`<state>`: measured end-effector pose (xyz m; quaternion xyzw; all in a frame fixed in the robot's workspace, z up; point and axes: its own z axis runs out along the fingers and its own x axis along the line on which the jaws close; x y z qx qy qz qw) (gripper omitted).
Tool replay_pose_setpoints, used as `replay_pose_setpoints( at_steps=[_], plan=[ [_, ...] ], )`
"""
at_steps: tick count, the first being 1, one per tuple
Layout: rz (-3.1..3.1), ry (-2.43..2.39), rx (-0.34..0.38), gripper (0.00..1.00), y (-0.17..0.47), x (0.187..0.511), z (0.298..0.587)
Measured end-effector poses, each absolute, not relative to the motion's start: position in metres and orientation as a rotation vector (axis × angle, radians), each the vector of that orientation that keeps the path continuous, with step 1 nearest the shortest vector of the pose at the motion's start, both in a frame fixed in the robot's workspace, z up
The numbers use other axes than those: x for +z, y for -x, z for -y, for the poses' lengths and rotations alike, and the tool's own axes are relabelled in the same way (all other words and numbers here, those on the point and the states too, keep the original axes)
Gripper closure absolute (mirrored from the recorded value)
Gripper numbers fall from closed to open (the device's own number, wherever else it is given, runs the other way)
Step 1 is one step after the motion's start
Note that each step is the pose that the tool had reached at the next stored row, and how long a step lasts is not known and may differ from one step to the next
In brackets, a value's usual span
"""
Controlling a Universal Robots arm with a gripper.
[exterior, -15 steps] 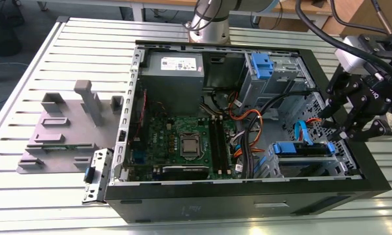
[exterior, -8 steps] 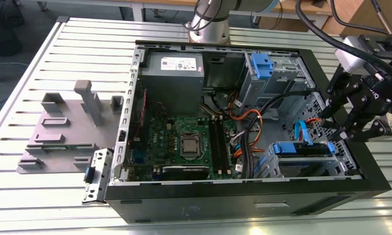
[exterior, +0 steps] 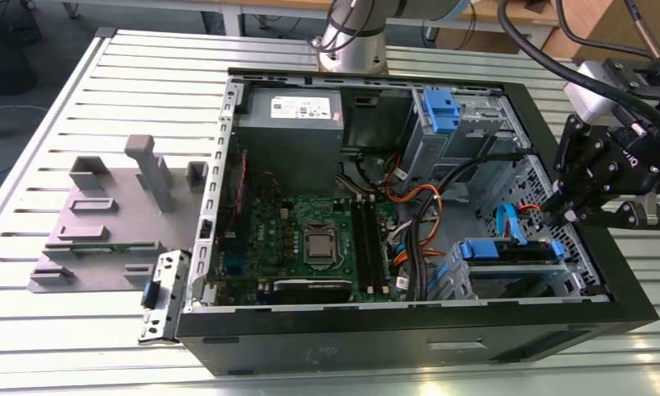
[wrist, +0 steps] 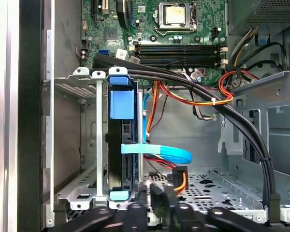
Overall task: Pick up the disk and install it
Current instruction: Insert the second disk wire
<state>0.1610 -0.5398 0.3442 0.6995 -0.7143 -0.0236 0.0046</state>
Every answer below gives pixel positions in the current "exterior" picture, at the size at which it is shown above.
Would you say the metal disk bay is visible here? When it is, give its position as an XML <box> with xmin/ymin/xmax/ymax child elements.
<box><xmin>445</xmin><ymin>237</ymin><xmax>608</xmax><ymax>300</ymax></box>

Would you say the black office chair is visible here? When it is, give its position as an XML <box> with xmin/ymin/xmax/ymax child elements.
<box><xmin>0</xmin><ymin>0</ymin><xmax>43</xmax><ymax>96</ymax></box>

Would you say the blue plastic drive latch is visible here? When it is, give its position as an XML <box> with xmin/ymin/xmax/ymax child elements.
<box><xmin>425</xmin><ymin>89</ymin><xmax>463</xmax><ymax>134</ymax></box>

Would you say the black RAM slot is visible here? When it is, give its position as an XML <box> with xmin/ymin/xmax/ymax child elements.
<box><xmin>351</xmin><ymin>193</ymin><xmax>377</xmax><ymax>295</ymax></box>
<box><xmin>366</xmin><ymin>193</ymin><xmax>391</xmax><ymax>295</ymax></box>

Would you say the thick black cable bundle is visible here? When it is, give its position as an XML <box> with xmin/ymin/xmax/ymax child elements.
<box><xmin>401</xmin><ymin>152</ymin><xmax>530</xmax><ymax>302</ymax></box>

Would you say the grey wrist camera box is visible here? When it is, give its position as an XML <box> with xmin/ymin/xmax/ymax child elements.
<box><xmin>563</xmin><ymin>61</ymin><xmax>649</xmax><ymax>125</ymax></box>

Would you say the white table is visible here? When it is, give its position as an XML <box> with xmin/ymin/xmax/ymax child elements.
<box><xmin>60</xmin><ymin>0</ymin><xmax>243</xmax><ymax>38</ymax></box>

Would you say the green motherboard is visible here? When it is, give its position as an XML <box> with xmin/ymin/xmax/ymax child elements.
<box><xmin>214</xmin><ymin>193</ymin><xmax>414</xmax><ymax>304</ymax></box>

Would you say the silver CPU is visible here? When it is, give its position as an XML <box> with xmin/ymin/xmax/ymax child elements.
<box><xmin>306</xmin><ymin>235</ymin><xmax>337</xmax><ymax>259</ymax></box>

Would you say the black graphics card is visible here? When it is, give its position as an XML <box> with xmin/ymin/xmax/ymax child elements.
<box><xmin>273</xmin><ymin>278</ymin><xmax>354</xmax><ymax>304</ymax></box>

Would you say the wooden desk with white legs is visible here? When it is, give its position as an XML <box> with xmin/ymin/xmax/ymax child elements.
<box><xmin>219</xmin><ymin>0</ymin><xmax>566</xmax><ymax>57</ymax></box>

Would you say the hard disk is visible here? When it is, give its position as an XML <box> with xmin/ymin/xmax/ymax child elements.
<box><xmin>430</xmin><ymin>238</ymin><xmax>566</xmax><ymax>299</ymax></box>

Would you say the wooden cabinet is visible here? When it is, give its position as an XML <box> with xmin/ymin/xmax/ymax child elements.
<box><xmin>575</xmin><ymin>0</ymin><xmax>660</xmax><ymax>67</ymax></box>

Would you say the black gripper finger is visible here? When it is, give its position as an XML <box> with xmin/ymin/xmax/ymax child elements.
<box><xmin>562</xmin><ymin>163</ymin><xmax>660</xmax><ymax>230</ymax></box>
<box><xmin>543</xmin><ymin>115</ymin><xmax>608</xmax><ymax>224</ymax></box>

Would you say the orange wire bundle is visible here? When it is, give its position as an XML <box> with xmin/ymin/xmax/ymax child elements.
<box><xmin>385</xmin><ymin>183</ymin><xmax>447</xmax><ymax>265</ymax></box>

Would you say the grey parts rack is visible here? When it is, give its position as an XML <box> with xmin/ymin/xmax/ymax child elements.
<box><xmin>26</xmin><ymin>134</ymin><xmax>211</xmax><ymax>295</ymax></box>

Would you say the grey metal drive cage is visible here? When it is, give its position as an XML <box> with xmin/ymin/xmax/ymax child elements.
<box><xmin>405</xmin><ymin>88</ymin><xmax>530</xmax><ymax>182</ymax></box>

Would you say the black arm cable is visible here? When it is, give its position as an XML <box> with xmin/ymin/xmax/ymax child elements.
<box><xmin>498</xmin><ymin>0</ymin><xmax>660</xmax><ymax>139</ymax></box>

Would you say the blue data wire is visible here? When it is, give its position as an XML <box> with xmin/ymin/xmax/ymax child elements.
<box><xmin>494</xmin><ymin>203</ymin><xmax>530</xmax><ymax>244</ymax></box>

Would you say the black PC case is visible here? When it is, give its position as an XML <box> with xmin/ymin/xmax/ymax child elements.
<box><xmin>175</xmin><ymin>67</ymin><xmax>660</xmax><ymax>377</ymax></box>

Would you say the grey power supply unit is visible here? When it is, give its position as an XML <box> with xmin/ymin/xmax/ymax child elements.
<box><xmin>237</xmin><ymin>88</ymin><xmax>346</xmax><ymax>197</ymax></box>

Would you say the black CPU socket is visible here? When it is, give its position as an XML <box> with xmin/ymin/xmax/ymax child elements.
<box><xmin>299</xmin><ymin>222</ymin><xmax>346</xmax><ymax>271</ymax></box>

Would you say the metal bracket with blue latch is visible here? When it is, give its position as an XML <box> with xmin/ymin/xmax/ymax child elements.
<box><xmin>136</xmin><ymin>249</ymin><xmax>193</xmax><ymax>346</ymax></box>

